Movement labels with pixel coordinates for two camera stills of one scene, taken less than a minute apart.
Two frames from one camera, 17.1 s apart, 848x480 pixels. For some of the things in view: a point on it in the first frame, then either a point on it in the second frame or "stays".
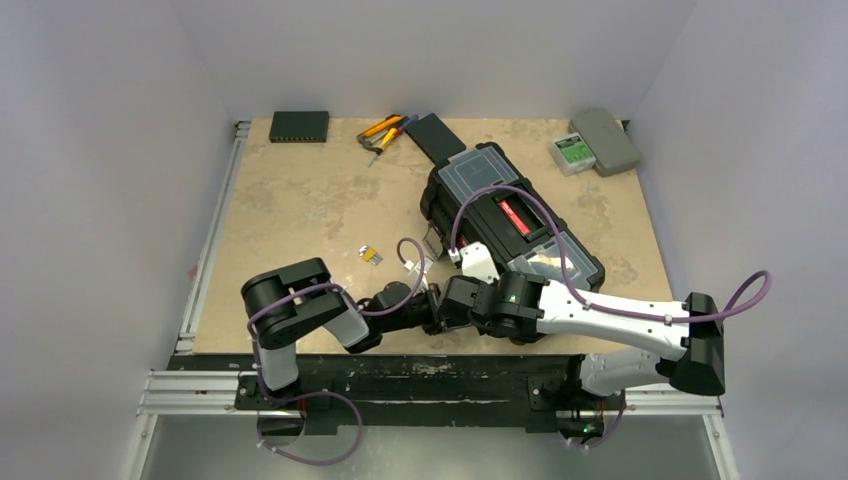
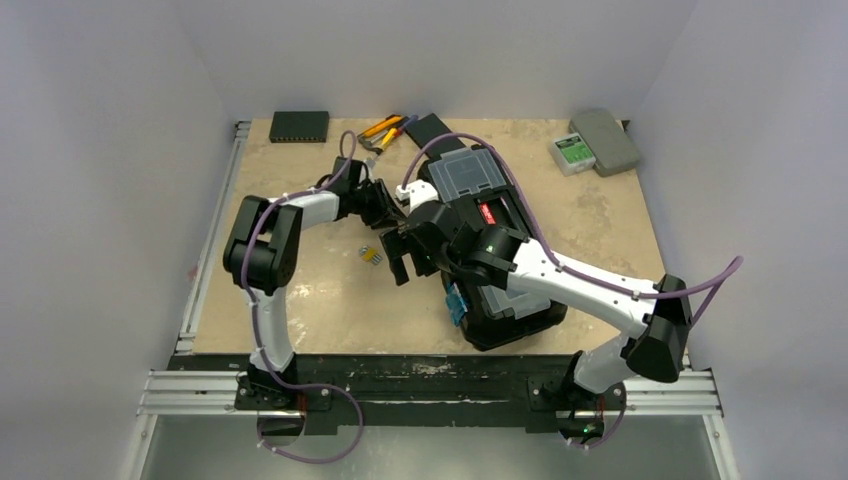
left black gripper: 435,323 → 384,205
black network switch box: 299,127 stays
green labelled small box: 571,154 stays
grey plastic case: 614,151 stays
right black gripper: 452,299 → 411,240
